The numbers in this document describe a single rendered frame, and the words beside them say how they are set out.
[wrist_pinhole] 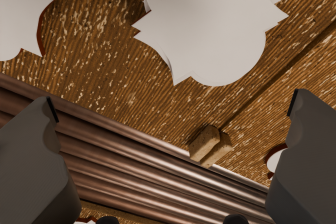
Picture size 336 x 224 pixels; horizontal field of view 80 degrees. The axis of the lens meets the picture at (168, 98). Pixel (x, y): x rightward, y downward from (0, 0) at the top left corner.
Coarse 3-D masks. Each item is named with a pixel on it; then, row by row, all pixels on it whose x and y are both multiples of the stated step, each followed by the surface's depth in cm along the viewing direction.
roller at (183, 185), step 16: (0, 112) 33; (64, 144) 36; (80, 144) 37; (96, 160) 38; (112, 160) 39; (128, 160) 40; (144, 176) 41; (160, 176) 42; (176, 176) 44; (192, 192) 45; (208, 192) 46; (240, 208) 49; (256, 208) 50
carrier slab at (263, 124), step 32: (288, 64) 25; (320, 64) 24; (256, 96) 27; (288, 96) 27; (320, 96) 27; (224, 128) 31; (256, 128) 30; (288, 128) 30; (224, 160) 35; (256, 160) 35
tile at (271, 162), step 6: (282, 144) 32; (270, 150) 33; (276, 150) 32; (282, 150) 32; (270, 156) 33; (276, 156) 33; (270, 162) 34; (276, 162) 34; (270, 168) 35; (270, 174) 37
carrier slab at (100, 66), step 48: (96, 0) 20; (288, 0) 20; (48, 48) 23; (96, 48) 23; (144, 48) 23; (288, 48) 23; (96, 96) 27; (144, 96) 27; (192, 96) 27; (240, 96) 27
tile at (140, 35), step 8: (144, 0) 18; (136, 32) 20; (144, 40) 20; (152, 40) 20; (160, 48) 20; (168, 64) 21; (192, 72) 22; (176, 80) 22; (200, 80) 22; (232, 80) 22
